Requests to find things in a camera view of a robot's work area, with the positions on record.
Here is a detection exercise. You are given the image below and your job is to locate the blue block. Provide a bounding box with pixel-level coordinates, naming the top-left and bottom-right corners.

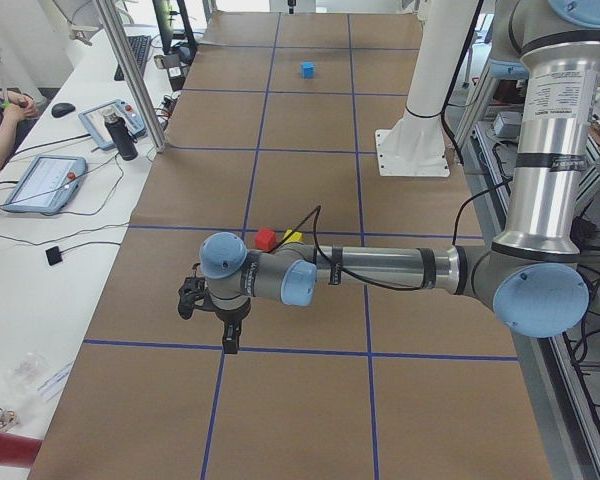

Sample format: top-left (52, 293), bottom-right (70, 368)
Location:
top-left (300, 61), bottom-right (315, 79)

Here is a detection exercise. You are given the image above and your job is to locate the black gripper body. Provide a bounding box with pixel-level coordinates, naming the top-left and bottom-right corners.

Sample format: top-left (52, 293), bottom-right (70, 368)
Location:
top-left (216, 305), bottom-right (251, 340)

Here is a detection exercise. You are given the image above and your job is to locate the far teach pendant tablet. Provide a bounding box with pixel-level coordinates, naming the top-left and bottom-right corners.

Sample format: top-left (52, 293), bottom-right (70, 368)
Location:
top-left (78, 99), bottom-right (146, 150)

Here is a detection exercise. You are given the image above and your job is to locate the aluminium frame post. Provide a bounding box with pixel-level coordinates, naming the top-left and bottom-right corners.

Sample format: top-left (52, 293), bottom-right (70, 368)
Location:
top-left (94, 0), bottom-right (166, 153)

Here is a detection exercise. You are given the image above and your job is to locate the black computer mouse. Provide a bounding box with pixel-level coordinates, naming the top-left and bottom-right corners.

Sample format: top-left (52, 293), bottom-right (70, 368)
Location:
top-left (51, 102), bottom-right (76, 119)

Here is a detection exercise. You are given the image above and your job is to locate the red block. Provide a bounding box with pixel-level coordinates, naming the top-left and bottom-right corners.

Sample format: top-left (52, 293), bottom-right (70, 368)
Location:
top-left (254, 228), bottom-right (278, 252)

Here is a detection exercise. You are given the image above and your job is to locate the red cylinder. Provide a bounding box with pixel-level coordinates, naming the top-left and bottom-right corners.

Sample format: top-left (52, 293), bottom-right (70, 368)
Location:
top-left (0, 432), bottom-right (43, 468)

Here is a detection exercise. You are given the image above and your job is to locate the teach pendant tablet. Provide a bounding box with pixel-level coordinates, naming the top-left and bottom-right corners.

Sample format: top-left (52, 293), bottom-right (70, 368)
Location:
top-left (78, 99), bottom-right (146, 150)
top-left (2, 155), bottom-right (87, 214)

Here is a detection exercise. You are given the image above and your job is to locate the small black square device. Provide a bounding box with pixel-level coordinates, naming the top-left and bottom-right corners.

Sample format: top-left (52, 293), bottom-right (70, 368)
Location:
top-left (45, 246), bottom-right (63, 266)

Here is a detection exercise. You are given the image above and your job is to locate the near teach pendant tablet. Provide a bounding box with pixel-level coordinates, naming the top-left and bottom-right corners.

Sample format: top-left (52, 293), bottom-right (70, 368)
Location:
top-left (2, 155), bottom-right (87, 214)

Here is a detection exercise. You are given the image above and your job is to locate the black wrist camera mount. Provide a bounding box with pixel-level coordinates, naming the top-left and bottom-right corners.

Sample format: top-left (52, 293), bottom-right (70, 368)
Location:
top-left (177, 274), bottom-right (214, 320)

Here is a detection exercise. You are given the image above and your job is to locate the yellow block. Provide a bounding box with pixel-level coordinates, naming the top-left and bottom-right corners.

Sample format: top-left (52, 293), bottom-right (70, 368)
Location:
top-left (281, 229), bottom-right (303, 244)

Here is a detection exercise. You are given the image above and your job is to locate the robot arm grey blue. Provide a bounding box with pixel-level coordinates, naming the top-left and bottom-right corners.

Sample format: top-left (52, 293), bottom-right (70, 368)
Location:
top-left (178, 1), bottom-right (600, 354)

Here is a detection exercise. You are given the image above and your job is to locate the white camera pedestal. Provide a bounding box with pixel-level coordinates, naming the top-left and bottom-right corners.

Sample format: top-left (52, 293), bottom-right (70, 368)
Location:
top-left (375, 0), bottom-right (482, 178)

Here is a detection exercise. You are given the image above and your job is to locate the black water bottle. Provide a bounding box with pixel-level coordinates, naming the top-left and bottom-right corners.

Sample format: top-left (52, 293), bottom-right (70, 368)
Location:
top-left (102, 107), bottom-right (138, 161)

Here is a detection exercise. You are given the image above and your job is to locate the black keyboard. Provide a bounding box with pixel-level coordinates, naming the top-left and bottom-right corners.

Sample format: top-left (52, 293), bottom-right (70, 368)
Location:
top-left (127, 35), bottom-right (151, 77)

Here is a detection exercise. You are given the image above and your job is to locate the black monitor stand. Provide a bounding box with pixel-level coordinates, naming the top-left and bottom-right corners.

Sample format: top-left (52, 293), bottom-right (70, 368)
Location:
top-left (152, 0), bottom-right (198, 65)

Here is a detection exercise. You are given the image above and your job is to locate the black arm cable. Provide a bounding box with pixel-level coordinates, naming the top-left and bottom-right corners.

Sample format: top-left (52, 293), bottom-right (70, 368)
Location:
top-left (274, 203), bottom-right (512, 291)

